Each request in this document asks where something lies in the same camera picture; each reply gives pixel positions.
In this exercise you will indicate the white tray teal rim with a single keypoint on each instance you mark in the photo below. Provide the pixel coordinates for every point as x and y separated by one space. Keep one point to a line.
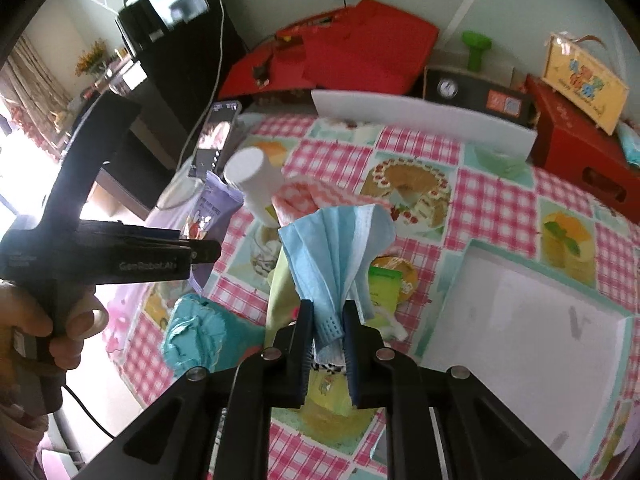
552 349

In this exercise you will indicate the black monitor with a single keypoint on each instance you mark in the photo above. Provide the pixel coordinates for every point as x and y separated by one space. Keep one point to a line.
143 22

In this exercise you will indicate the smartphone on table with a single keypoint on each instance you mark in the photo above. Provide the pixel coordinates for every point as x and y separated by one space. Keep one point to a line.
217 139

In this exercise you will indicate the red cardboard box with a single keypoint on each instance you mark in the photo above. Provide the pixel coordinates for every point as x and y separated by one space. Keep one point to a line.
570 146

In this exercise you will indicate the green dumbbell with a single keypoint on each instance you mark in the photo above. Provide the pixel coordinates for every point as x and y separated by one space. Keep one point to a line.
477 44

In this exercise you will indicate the person's left hand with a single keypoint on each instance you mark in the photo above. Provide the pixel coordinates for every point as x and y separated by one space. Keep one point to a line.
20 310

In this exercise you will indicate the green tissue pack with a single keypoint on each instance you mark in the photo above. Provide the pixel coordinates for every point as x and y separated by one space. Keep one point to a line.
385 287

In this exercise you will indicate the blue wet wipes pack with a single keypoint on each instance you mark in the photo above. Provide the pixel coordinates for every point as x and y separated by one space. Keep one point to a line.
630 143

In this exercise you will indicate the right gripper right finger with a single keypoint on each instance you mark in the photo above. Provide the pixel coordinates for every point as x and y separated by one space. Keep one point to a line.
360 343

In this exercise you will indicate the black gauge box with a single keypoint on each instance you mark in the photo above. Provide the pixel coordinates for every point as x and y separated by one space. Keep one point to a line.
459 89

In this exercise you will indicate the blue face mask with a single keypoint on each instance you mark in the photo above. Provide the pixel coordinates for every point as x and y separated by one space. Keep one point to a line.
329 256

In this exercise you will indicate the pink white zigzag towel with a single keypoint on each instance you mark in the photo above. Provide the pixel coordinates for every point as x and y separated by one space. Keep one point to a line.
302 195

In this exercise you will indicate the purple snack pouch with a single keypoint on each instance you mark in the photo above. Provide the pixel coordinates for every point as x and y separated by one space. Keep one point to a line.
211 215

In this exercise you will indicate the yellow flower bouquet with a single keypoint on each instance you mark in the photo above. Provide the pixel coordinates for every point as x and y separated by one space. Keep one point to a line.
91 60

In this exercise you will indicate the white pill bottle green label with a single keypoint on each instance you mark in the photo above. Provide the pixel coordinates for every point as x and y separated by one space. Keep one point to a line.
250 172

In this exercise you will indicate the teal square pouch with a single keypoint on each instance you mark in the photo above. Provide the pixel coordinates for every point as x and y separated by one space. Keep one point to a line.
202 333

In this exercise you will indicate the yellow wooden handled box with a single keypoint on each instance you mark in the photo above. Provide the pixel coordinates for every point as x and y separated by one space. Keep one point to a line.
590 84

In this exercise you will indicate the white long tray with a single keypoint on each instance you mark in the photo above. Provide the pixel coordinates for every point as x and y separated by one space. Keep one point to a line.
455 122

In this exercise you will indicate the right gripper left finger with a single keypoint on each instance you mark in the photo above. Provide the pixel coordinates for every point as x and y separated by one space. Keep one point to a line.
297 339

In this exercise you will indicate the checkered cake pattern tablecloth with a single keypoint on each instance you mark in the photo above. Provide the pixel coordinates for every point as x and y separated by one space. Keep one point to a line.
507 212

